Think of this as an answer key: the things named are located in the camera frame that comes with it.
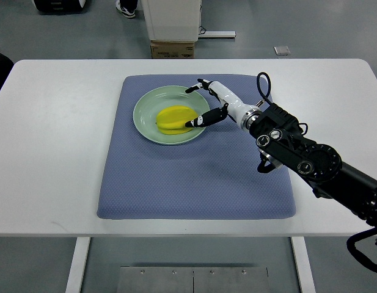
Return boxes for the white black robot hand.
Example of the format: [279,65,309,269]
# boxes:
[185,79,261,131]

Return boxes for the yellow starfruit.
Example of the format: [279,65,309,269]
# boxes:
[156,105,199,135]

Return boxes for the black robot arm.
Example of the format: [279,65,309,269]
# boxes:
[246,92,377,273]

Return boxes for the small grey floor plate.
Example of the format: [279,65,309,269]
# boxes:
[273,46,291,56]

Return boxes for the light green plate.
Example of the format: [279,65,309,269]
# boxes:
[133,85,210,145]

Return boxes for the metal floor plate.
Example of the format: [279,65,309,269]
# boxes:
[117,266,270,292]

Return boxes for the blue fabric mat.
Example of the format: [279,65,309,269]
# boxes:
[97,74,296,220]

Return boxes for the white table foot bar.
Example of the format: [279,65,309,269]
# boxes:
[198,31,236,39]

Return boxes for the brown cardboard box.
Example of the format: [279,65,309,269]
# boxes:
[150,41,195,59]

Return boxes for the white cabinet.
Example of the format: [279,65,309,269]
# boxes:
[141,0,202,42]

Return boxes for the person's sneaker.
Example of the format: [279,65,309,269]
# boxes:
[115,0,138,19]

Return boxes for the right white table leg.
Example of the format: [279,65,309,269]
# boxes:
[291,236,316,293]

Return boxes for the white table leg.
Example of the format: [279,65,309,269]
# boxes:
[65,237,90,293]
[291,236,316,293]

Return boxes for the left white table leg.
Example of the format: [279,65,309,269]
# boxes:
[65,237,90,293]

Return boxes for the black white mobile base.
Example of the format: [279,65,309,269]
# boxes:
[31,0,91,15]

